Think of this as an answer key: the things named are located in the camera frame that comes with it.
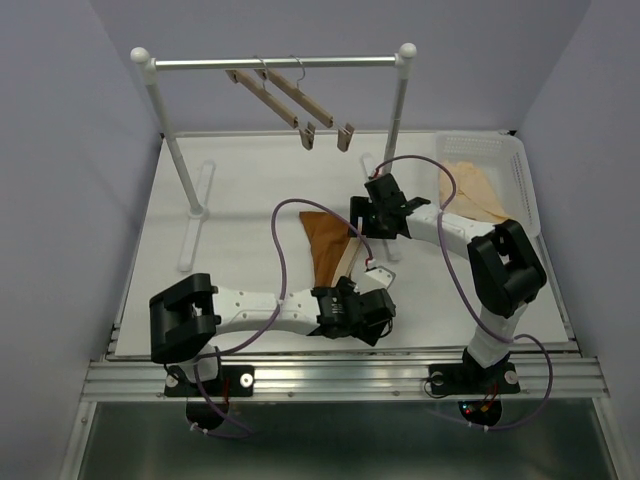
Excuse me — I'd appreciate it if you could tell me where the brown underwear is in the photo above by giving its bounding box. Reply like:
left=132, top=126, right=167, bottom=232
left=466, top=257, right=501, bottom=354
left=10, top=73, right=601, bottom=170
left=299, top=211, right=361, bottom=287

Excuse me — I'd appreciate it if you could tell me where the wooden clip hanger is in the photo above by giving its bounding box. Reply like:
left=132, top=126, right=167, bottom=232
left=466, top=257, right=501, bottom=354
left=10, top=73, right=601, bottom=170
left=255, top=55, right=355, bottom=153
left=226, top=58, right=316, bottom=151

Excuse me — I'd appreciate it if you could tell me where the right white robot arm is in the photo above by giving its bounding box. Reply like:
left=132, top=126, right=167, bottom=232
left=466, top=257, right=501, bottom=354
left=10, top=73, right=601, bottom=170
left=349, top=174, right=547, bottom=390

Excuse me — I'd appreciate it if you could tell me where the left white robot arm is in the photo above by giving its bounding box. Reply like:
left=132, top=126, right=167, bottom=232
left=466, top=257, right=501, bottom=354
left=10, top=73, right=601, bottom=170
left=149, top=267, right=396, bottom=394

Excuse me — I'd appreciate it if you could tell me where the beige underwear in basket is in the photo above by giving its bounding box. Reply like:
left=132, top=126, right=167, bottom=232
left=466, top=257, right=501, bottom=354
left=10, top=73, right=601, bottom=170
left=443, top=161, right=511, bottom=224

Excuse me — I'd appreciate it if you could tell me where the white plastic basket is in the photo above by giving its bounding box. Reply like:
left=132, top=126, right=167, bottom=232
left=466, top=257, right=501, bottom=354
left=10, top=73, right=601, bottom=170
left=435, top=131, right=541, bottom=238

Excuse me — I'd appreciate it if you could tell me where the white metal clothes rack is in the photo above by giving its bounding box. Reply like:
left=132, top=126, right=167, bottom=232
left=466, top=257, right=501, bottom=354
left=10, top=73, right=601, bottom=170
left=130, top=43, right=417, bottom=273

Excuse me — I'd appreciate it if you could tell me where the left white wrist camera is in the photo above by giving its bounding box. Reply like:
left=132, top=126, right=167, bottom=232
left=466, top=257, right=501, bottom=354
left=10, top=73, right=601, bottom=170
left=357, top=266, right=396, bottom=293

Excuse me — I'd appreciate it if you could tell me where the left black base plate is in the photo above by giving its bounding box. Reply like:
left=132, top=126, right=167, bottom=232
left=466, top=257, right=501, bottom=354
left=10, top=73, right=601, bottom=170
left=164, top=365, right=255, bottom=439

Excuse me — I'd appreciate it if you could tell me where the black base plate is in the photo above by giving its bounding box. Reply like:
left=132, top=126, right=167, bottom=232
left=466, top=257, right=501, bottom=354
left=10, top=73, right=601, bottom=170
left=423, top=362, right=521, bottom=429
left=164, top=365, right=255, bottom=439

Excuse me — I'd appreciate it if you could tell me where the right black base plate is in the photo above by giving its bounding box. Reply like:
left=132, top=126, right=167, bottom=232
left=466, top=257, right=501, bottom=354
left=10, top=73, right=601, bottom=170
left=423, top=362, right=521, bottom=429

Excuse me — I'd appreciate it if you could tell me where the aluminium mounting rail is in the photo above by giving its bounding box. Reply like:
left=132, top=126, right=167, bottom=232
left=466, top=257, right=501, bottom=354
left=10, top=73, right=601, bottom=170
left=81, top=352, right=610, bottom=403

